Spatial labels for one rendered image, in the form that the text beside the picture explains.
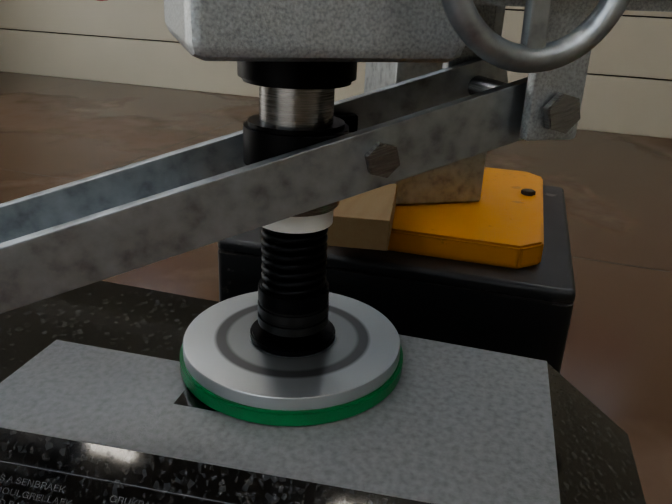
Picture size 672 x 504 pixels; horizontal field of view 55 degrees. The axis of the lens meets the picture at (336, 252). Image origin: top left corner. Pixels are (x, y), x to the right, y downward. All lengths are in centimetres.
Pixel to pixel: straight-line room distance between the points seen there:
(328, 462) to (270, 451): 5
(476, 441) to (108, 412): 32
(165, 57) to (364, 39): 718
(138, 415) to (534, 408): 35
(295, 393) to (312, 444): 4
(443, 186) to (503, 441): 72
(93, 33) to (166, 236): 764
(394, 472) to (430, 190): 77
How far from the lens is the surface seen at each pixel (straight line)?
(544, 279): 107
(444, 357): 69
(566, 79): 58
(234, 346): 63
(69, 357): 70
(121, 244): 52
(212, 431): 58
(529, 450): 59
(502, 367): 69
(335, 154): 53
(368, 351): 63
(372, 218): 99
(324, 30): 46
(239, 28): 44
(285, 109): 54
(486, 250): 108
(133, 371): 66
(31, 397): 65
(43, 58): 864
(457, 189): 125
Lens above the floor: 116
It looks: 22 degrees down
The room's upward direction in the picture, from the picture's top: 2 degrees clockwise
